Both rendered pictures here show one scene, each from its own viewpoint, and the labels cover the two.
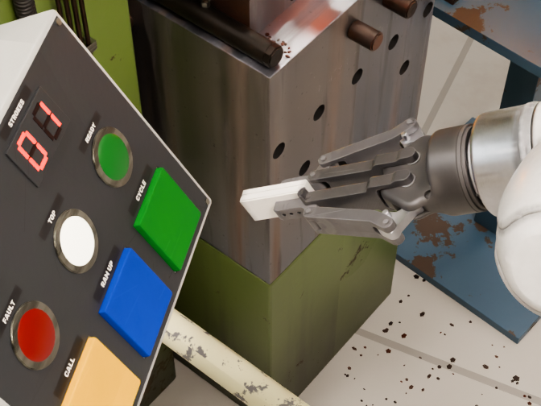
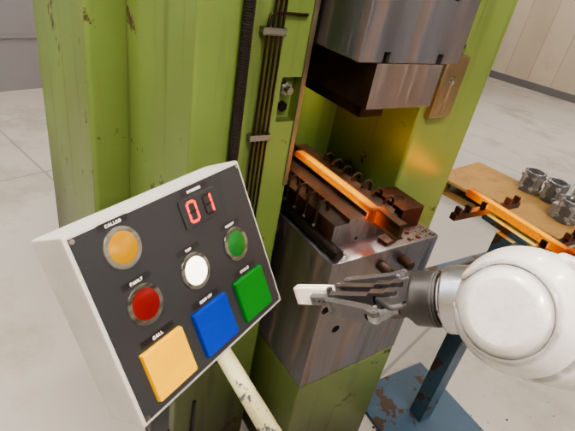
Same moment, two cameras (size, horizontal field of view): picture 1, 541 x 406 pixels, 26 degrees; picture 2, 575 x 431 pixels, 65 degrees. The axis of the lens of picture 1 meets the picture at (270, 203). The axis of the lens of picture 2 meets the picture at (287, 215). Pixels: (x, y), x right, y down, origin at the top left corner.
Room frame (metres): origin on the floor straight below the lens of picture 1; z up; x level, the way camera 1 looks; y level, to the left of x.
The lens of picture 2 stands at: (0.11, -0.07, 1.54)
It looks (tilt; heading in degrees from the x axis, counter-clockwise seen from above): 31 degrees down; 13
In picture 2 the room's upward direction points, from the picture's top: 11 degrees clockwise
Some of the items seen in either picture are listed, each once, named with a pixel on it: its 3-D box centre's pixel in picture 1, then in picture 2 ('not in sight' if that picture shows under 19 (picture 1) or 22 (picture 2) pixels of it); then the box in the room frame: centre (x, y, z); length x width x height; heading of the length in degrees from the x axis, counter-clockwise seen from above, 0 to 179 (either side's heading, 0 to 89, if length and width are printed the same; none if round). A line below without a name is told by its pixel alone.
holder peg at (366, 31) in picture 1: (365, 35); (385, 268); (1.09, -0.12, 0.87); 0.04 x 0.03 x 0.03; 51
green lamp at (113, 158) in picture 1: (113, 157); (236, 243); (0.71, 0.15, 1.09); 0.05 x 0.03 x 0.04; 141
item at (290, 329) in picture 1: (216, 209); (288, 352); (1.30, 0.10, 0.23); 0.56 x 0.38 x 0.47; 51
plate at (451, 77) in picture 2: not in sight; (447, 86); (1.44, -0.14, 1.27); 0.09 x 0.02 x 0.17; 141
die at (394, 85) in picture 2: not in sight; (345, 59); (1.25, 0.13, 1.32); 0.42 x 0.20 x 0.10; 51
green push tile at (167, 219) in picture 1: (165, 220); (251, 292); (0.69, 0.10, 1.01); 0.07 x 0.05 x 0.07; 166
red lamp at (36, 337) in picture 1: (35, 335); (145, 304); (0.51, 0.20, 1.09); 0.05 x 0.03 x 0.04; 141
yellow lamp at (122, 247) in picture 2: not in sight; (122, 247); (0.52, 0.24, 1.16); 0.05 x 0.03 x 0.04; 141
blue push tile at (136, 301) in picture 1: (134, 302); (214, 323); (0.60, 0.13, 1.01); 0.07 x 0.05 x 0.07; 166
